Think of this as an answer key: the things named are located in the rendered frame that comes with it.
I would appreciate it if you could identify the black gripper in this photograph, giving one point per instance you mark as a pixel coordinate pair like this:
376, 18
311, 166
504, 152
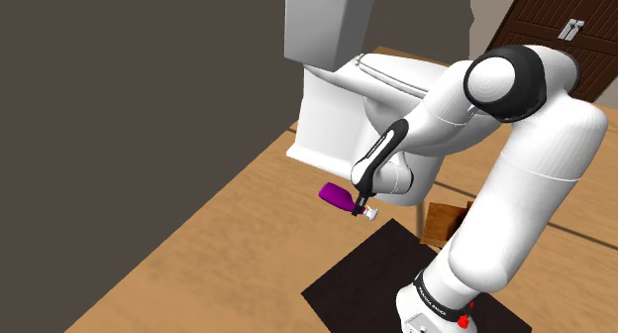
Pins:
359, 205

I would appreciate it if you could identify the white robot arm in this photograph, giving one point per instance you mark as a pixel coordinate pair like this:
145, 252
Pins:
536, 177

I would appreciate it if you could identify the purple bottle with white cap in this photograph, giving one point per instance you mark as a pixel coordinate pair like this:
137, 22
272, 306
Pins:
335, 196

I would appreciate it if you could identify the dark robot stand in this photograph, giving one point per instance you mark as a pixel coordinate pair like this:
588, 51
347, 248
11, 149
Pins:
367, 279

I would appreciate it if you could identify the brown wooden box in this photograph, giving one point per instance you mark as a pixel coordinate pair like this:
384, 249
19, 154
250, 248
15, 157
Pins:
442, 223

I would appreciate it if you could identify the white toilet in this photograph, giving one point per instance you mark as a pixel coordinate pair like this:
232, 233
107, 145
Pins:
333, 105

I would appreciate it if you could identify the dark brown door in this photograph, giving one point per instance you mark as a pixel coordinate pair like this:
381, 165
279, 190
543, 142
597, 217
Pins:
540, 18

